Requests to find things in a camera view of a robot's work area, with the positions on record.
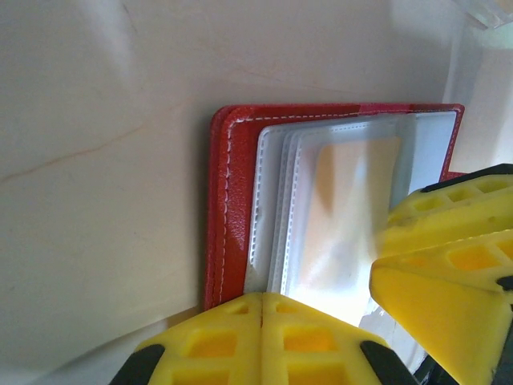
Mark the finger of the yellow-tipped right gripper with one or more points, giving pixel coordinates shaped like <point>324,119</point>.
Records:
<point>441,305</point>
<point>461,212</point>

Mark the red leather card holder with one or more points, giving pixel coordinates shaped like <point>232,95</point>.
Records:
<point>236,192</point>

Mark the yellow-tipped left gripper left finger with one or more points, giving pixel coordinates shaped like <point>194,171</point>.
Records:
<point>208,353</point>

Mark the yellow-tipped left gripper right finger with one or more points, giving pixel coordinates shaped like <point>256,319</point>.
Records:
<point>312,353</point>

